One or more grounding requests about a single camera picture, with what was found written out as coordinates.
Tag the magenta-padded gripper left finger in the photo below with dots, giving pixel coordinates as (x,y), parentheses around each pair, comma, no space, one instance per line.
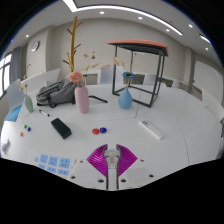
(98,161)

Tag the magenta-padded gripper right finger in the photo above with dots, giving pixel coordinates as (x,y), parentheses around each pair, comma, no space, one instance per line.
(126,161)

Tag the small clear charger block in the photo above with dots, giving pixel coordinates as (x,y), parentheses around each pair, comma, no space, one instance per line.
(112,156)

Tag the red round magnet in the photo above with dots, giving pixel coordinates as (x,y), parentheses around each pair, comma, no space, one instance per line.
(95,131)

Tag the plain white remote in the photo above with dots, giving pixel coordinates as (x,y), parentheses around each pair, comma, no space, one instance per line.
(151,130)

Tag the white power strip blue sockets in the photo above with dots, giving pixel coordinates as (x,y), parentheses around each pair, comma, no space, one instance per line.
(53,161)

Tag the black rectangular case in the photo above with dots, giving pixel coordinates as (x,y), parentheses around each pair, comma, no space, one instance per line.
(61,128)

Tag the blue vase with dried stems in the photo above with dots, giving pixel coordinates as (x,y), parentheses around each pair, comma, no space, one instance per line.
(125,100)

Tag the thin black pen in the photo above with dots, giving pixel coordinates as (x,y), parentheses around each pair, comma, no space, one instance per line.
(98,98)

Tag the pink vase with flowers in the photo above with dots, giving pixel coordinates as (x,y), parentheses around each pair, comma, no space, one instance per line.
(81,100)

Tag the black marker pen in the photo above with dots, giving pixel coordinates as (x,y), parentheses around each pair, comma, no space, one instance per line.
(44,113)

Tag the grey backpack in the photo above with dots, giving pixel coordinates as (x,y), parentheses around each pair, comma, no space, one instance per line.
(56,93)

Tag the orange round magnet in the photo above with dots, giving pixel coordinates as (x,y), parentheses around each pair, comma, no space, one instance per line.
(21,134)

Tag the green vase with dried stems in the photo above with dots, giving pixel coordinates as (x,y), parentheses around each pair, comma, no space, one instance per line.
(28,104)

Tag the white chair blue cushion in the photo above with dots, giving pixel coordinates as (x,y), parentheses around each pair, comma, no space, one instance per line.
(15,96)

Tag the whiteboard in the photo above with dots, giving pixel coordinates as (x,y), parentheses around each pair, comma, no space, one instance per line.
(208,78)

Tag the wooden coat tree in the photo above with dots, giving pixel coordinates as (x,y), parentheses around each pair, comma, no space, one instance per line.
(72,43)

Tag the window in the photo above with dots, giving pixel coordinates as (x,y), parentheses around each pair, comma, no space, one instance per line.
(4,76)

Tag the grey curtain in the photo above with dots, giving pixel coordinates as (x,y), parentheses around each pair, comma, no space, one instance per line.
(15,65)

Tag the rectangular ceiling light panel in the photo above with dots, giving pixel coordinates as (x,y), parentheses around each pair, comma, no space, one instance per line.
(205,38)

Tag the round ceiling spot lights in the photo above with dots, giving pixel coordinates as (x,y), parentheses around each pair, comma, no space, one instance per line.
(102,12)

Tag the long ceiling light strip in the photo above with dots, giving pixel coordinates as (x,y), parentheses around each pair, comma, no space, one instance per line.
(70,4)

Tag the black frame table orange top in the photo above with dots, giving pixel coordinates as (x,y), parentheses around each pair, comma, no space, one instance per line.
(138,44)

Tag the round wall clock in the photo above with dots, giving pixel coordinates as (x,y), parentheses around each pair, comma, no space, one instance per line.
(35,46)

